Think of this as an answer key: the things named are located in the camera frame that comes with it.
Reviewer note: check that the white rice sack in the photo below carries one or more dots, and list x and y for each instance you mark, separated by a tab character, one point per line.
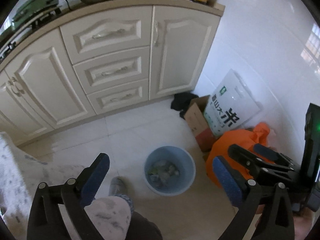
229	106

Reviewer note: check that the black cloth on floor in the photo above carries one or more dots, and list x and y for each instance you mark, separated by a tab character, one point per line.
182	101

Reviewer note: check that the gas stove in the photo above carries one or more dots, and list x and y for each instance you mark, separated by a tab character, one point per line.
11	38

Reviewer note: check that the blue trash bin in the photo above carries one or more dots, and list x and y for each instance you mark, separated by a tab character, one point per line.
169	171

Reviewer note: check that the orange bag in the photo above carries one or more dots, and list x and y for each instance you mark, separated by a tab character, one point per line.
245	139

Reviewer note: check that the round table with patterned cloth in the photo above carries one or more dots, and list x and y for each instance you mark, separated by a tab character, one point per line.
20	176

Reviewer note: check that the cardboard box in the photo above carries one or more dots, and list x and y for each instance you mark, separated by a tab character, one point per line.
198	124

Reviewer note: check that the person's leg and shoe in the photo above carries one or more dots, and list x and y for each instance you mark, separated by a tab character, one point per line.
140	227

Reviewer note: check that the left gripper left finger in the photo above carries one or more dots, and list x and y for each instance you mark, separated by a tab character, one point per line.
45	219

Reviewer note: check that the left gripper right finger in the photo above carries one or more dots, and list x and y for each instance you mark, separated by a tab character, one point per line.
276	221

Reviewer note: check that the green electric cooker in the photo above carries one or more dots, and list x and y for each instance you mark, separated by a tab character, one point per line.
31	7

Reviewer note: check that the lower cream cabinets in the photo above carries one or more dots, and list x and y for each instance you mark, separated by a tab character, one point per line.
103	62

